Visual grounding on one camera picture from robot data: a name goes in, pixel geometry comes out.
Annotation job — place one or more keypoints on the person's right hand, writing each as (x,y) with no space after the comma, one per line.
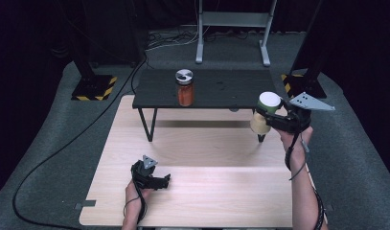
(294,140)

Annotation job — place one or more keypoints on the person's left hand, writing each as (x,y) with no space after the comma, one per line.
(136,195)

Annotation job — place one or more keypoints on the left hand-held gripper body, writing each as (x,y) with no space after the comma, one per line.
(144,169)

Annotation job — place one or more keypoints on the grey metal stand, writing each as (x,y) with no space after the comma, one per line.
(234,19)

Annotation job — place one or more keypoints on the glass jar of yellow grains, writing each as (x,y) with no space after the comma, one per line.
(270,99)

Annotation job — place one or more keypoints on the grey tape strip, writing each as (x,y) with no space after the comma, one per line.
(85,204)

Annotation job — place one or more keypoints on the black stand with striped base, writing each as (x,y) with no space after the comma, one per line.
(93,87)
(306,84)

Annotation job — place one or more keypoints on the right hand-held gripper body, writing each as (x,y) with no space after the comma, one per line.
(294,119)

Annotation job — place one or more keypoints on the glass jar of orange powder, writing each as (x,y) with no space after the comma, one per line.
(185,96)

